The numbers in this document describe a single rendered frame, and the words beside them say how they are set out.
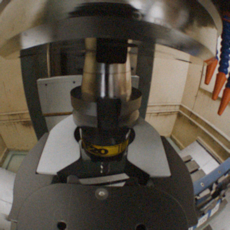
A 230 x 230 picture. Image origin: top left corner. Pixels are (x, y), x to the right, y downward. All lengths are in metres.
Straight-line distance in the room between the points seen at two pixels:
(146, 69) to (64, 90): 0.42
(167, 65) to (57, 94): 0.95
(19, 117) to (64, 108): 0.71
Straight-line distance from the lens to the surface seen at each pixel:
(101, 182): 0.69
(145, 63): 0.65
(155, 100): 1.19
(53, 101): 0.58
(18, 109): 1.18
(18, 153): 1.50
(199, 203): 0.33
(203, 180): 0.42
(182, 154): 1.21
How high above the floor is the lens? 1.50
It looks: 28 degrees down
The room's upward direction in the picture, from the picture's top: 3 degrees clockwise
